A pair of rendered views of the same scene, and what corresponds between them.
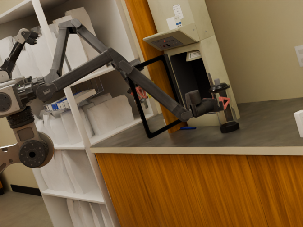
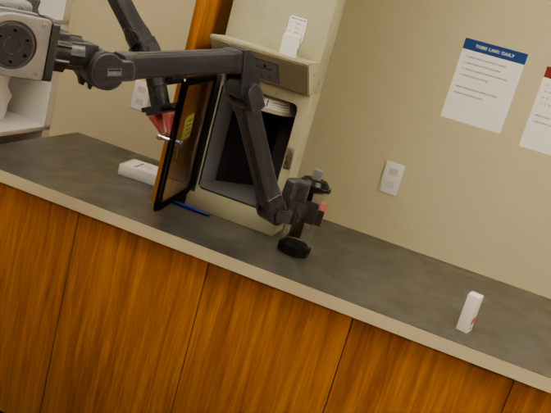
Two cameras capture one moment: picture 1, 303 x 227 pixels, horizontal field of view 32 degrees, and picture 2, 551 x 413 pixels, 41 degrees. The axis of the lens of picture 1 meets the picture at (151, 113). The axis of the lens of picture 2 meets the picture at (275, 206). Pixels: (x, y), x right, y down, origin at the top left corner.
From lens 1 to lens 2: 150 cm
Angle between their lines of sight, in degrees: 40
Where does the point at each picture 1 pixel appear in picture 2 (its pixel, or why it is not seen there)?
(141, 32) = (204, 19)
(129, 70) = (257, 107)
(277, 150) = (430, 339)
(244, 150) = (364, 315)
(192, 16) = (321, 52)
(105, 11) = not seen: outside the picture
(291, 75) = (355, 194)
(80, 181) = not seen: outside the picture
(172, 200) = (123, 321)
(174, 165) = (173, 272)
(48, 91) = (116, 72)
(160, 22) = (243, 22)
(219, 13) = not seen: hidden behind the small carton
